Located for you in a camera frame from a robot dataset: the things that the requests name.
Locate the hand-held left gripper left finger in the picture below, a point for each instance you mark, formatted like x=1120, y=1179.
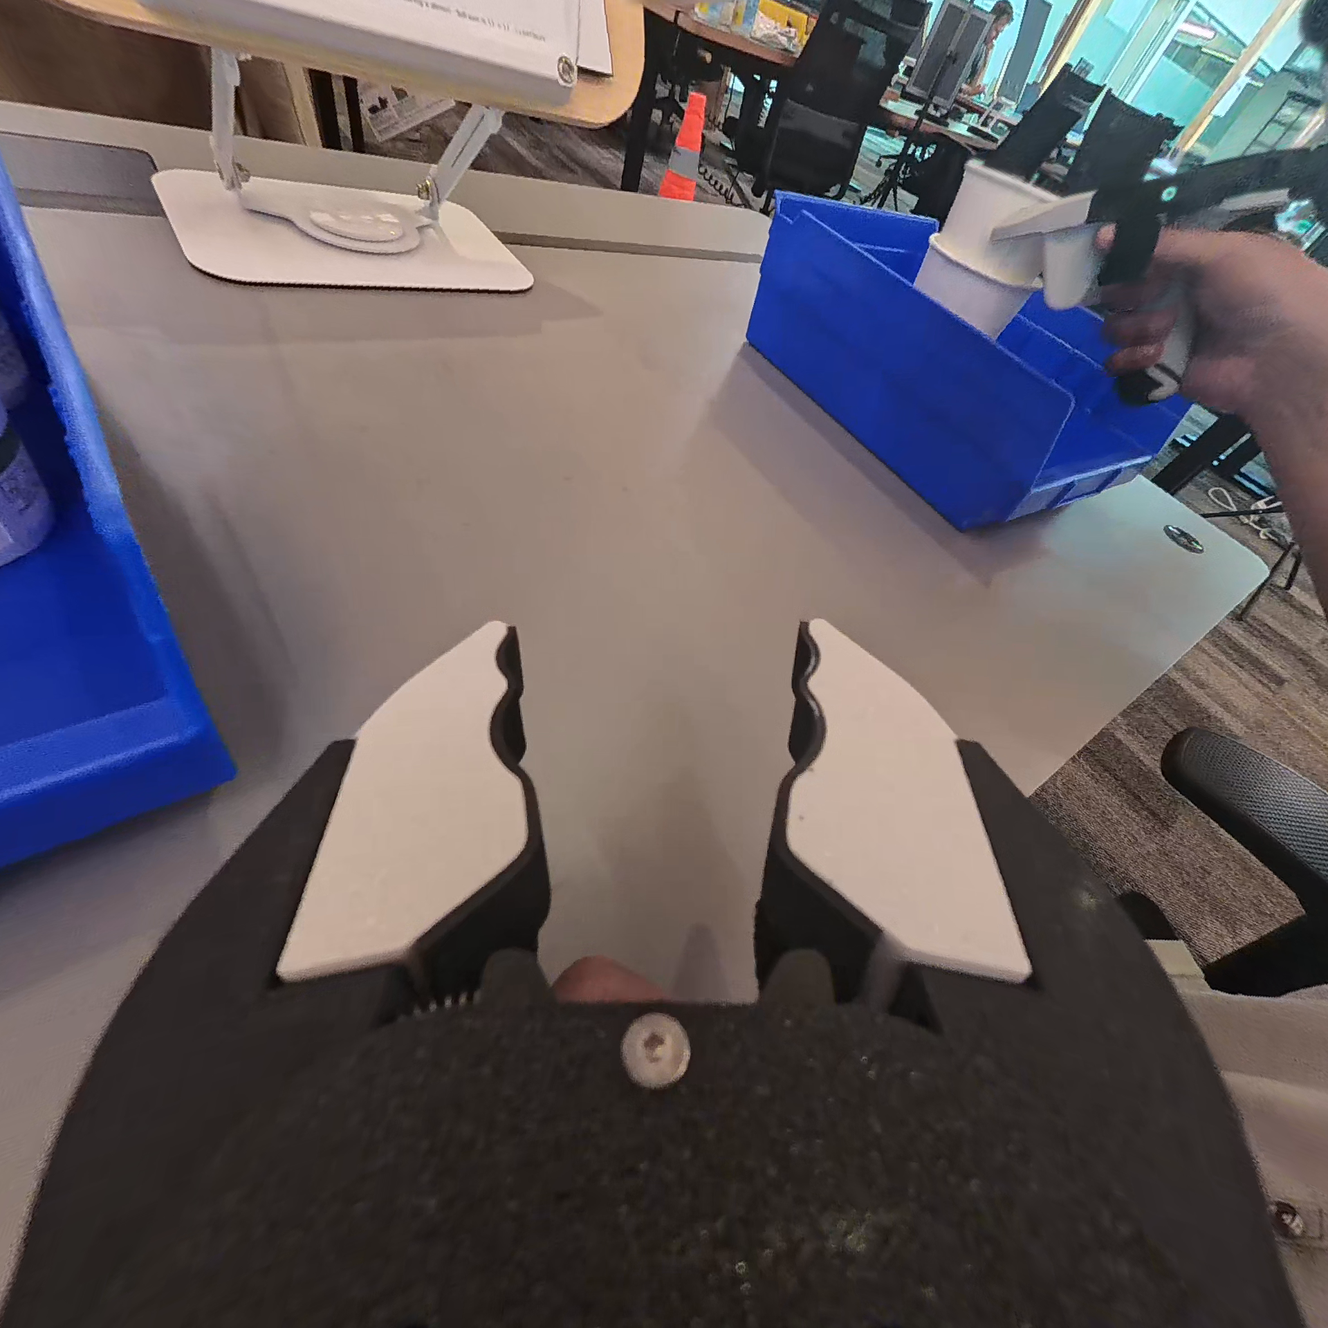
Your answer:
x=415, y=831

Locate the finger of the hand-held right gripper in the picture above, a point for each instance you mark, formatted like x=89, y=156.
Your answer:
x=1070, y=270

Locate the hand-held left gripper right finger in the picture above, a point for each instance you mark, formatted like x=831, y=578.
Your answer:
x=903, y=831

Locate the white paper cup green band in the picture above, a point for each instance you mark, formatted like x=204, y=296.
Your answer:
x=986, y=208

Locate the blue plastic bin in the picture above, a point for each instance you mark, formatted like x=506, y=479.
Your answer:
x=913, y=415
x=94, y=728

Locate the person's right hand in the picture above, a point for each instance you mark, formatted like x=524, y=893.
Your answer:
x=1255, y=322

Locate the person's left hand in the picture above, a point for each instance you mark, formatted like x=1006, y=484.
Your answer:
x=608, y=981

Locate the black office chair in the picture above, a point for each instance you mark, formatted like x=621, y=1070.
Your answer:
x=831, y=84
x=1122, y=136
x=1255, y=799

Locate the grey computer monitor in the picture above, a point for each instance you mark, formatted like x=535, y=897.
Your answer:
x=950, y=53

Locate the orange traffic cone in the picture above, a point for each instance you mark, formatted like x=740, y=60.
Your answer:
x=683, y=166

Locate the wooden document board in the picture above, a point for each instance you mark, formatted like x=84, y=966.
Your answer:
x=618, y=94

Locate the printed instruction sheet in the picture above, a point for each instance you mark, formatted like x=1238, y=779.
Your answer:
x=594, y=43

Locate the instruction sheet on stand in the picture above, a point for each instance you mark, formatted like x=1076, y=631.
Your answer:
x=260, y=240

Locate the printed poster sign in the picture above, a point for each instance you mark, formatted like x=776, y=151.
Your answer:
x=405, y=110

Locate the tan cardboard box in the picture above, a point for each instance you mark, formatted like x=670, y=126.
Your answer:
x=104, y=63

